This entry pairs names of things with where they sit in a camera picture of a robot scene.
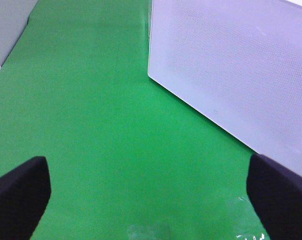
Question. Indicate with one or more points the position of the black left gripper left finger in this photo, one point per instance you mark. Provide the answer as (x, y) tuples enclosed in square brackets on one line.
[(24, 195)]

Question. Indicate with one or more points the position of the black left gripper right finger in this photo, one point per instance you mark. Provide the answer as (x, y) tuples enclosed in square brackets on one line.
[(275, 193)]

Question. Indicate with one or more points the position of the white microwave door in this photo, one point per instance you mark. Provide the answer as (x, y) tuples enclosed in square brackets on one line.
[(239, 63)]

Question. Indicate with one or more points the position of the clear plastic film piece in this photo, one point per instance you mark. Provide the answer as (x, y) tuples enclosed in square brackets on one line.
[(245, 222)]

